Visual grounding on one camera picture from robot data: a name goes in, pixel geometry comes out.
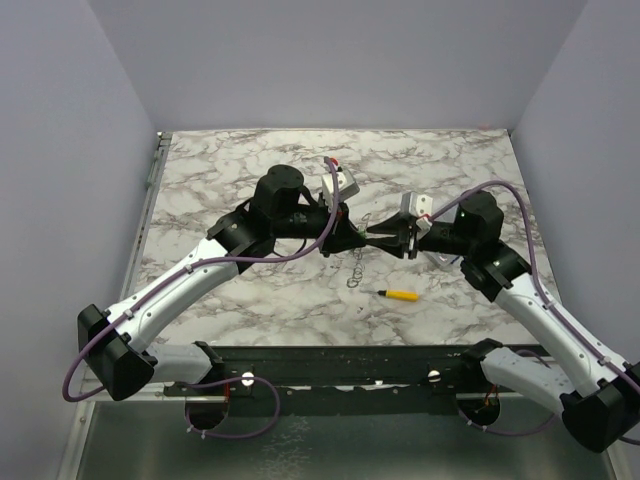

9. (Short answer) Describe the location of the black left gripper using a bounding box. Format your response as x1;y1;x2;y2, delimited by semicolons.
273;194;367;258

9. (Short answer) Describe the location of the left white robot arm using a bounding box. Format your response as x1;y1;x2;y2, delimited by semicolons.
78;158;365;401

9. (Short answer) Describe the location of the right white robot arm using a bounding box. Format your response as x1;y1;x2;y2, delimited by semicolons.
367;185;639;453

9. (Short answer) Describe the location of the clear plastic box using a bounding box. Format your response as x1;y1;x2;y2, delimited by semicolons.
425;252;461;270

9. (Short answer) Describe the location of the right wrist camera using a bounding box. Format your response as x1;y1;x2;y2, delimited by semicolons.
400;192;433;232

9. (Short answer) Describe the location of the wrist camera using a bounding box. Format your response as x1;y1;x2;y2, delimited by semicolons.
400;192;433;232
322;157;360;209

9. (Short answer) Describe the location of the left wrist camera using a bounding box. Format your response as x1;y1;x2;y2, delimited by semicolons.
322;157;360;209

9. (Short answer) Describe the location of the yellow handled screwdriver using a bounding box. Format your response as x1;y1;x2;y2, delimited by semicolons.
376;290;420;302

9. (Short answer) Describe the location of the black mounting rail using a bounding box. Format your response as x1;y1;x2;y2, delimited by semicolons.
164;342;551;416

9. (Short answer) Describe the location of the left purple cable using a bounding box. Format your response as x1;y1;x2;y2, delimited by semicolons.
62;157;351;440

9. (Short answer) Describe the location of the purple cable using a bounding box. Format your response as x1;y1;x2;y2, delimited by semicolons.
62;157;351;440
429;180;640;444

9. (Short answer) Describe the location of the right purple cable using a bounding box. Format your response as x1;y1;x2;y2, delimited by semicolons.
429;180;640;444

